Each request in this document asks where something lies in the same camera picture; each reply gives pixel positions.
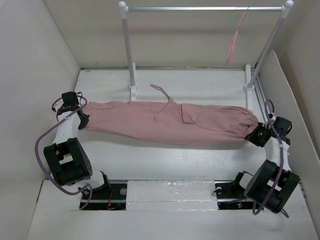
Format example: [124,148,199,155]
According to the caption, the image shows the pink trousers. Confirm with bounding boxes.
[83,96,259,146]

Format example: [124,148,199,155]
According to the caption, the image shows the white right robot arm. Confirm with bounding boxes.
[231,114,300,218]

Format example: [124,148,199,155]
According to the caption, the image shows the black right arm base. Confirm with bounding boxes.
[212,180,253,211]

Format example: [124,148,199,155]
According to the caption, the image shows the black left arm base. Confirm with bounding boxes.
[79,180,128,211]

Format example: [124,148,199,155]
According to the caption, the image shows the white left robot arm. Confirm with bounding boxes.
[43,91,93,187]

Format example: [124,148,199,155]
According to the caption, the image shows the pink clothes hanger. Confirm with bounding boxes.
[225,7,249,64]

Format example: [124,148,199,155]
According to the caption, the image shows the white clothes rack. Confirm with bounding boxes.
[117,0,294,110]

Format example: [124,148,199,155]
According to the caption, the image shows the aluminium side rail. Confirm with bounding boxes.
[254,76,268,122]

